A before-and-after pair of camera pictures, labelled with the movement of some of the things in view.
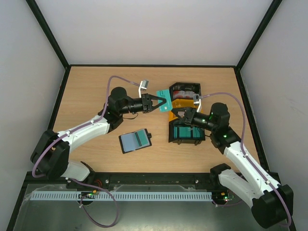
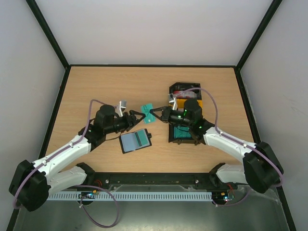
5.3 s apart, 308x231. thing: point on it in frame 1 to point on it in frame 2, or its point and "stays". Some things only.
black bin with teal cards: (185, 133) stays
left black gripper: (148, 98) to (134, 121)
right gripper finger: (183, 109) to (163, 109)
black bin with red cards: (179, 90) stays
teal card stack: (188, 132) stays
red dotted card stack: (183, 95) stays
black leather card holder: (132, 141) stays
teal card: (166, 94) to (149, 118)
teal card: (142, 135) stays
